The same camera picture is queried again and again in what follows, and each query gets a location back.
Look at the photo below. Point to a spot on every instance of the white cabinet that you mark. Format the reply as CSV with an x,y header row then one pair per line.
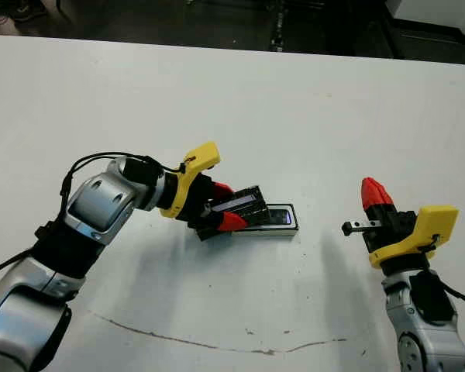
x,y
434,11

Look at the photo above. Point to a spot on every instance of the black and yellow left gripper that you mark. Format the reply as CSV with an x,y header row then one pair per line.
x,y
186,190

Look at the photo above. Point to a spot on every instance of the black and yellow right gripper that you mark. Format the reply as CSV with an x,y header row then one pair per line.
x,y
418,236

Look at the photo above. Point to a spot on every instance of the black gantry stand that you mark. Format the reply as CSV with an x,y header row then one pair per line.
x,y
280,23

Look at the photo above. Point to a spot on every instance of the dark shoe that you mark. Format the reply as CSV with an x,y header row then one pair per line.
x,y
25,11

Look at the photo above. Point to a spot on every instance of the black camera box lid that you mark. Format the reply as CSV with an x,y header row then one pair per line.
x,y
252,201

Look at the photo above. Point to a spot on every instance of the white camera box base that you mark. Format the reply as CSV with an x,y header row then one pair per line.
x,y
263,233

